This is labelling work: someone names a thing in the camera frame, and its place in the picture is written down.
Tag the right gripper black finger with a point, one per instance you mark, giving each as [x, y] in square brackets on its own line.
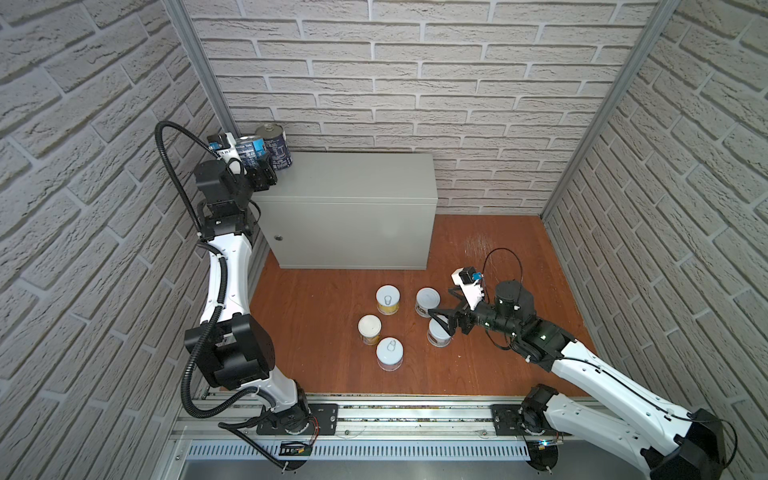
[449, 324]
[444, 313]

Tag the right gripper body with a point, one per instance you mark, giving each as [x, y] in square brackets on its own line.
[486, 317]

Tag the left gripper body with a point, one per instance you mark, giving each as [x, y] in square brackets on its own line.
[259, 179]

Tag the tall dark blue can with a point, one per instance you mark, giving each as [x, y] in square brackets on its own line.
[274, 139]

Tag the large blue can gold lid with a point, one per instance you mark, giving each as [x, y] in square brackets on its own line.
[252, 152]

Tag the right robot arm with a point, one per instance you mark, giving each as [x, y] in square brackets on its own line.
[661, 439]

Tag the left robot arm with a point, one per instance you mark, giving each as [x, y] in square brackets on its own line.
[229, 347]

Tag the white can with date stamp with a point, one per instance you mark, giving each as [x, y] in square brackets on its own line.
[437, 335]

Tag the white can near right gripper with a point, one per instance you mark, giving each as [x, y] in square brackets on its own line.
[426, 298]

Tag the yellow can with pull tab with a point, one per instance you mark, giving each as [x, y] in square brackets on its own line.
[388, 300]

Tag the white can with pull tab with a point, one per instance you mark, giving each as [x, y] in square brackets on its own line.
[389, 354]

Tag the orange can with white lid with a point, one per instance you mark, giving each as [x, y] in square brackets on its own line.
[369, 328]

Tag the grey metal cabinet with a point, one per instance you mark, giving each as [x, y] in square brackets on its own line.
[370, 211]

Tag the aluminium corner profile left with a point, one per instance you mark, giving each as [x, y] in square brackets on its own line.
[193, 46]

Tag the aluminium corner profile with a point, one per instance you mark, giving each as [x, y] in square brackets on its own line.
[657, 22]
[193, 46]

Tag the aluminium corner profile right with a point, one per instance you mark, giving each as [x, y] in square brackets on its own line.
[657, 22]

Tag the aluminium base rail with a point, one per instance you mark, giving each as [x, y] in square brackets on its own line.
[400, 428]

